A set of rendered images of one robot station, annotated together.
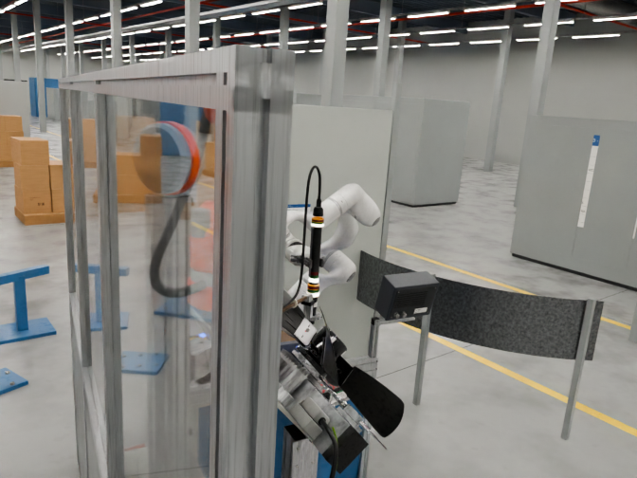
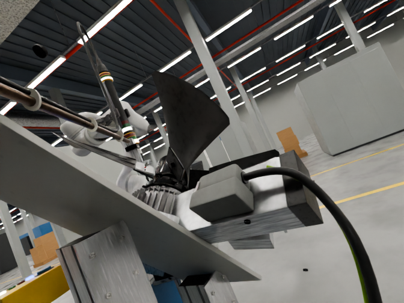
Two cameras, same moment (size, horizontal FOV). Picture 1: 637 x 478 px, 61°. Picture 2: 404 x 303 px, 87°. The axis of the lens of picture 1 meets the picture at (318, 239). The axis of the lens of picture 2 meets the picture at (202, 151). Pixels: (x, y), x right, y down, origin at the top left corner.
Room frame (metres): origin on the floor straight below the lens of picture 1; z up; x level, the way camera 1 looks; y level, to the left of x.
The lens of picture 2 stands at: (1.08, 0.20, 1.18)
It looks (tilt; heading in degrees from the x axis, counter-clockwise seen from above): 4 degrees up; 329
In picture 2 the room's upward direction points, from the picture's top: 24 degrees counter-clockwise
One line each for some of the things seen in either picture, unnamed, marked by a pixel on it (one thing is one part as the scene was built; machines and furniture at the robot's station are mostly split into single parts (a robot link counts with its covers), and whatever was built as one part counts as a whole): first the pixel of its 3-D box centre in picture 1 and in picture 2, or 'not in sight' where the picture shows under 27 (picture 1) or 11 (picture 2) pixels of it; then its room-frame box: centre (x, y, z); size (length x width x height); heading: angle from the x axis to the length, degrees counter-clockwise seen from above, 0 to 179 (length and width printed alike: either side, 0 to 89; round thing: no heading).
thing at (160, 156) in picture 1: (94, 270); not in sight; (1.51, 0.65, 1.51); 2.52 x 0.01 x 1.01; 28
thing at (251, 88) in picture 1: (99, 416); not in sight; (1.51, 0.65, 1.03); 2.60 x 0.04 x 2.05; 28
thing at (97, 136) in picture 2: (300, 254); (104, 127); (1.94, 0.06, 1.47); 0.11 x 0.10 x 0.07; 28
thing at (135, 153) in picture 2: (311, 304); (136, 153); (1.83, 0.01, 1.32); 0.09 x 0.07 x 0.10; 153
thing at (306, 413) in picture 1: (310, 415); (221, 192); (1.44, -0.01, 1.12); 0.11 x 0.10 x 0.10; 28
